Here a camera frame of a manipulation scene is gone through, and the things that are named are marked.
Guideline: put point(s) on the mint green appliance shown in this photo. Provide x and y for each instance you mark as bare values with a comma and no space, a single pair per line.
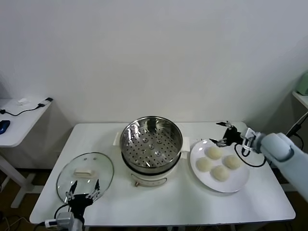
303,84

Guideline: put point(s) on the blue computer mouse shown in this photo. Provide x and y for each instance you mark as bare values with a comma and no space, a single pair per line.
4,126

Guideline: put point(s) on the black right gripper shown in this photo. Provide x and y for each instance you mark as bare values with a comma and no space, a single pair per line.
232,137

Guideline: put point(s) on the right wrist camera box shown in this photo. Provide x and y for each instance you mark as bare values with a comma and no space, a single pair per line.
249,139

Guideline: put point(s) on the stainless steel steamer basket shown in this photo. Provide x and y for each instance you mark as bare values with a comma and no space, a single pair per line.
134,134

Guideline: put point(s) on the small white object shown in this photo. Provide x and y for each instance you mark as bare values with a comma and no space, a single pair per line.
23,101

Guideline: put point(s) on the white shelf desk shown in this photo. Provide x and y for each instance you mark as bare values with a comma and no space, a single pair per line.
300,98

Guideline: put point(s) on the white round plate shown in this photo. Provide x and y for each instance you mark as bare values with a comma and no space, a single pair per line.
231,183

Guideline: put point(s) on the light blue right robot arm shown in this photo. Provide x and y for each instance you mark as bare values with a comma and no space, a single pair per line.
276,146

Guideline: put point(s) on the white steamed baozi bun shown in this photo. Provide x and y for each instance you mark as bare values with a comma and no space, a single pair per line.
232,161
214,152
204,164
220,172

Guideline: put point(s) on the white electric cooker pot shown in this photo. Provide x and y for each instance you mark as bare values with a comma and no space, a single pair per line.
149,179

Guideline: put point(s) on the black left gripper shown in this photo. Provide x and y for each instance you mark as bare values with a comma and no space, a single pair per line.
79,204

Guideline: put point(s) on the white desk with legs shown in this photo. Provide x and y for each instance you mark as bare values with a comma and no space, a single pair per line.
24,125

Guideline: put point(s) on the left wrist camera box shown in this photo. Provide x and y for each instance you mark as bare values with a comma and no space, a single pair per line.
65,219

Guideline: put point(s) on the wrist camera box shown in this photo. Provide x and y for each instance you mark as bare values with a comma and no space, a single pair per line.
65,219
249,139

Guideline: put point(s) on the brass cooker knob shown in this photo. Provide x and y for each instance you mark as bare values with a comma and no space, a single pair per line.
136,184

